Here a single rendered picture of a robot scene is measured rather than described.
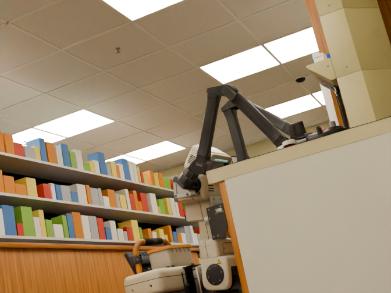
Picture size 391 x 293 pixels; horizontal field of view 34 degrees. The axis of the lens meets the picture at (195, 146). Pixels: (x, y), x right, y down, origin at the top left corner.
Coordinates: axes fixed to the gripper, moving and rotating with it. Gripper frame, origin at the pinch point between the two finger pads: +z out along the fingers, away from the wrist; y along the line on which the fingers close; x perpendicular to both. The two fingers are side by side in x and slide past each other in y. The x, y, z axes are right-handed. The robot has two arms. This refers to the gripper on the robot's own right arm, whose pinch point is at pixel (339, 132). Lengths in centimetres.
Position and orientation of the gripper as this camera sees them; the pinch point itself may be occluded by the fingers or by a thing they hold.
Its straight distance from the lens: 289.0
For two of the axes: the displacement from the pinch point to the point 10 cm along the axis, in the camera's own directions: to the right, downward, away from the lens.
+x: 4.0, 1.6, 9.0
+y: -2.0, -9.5, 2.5
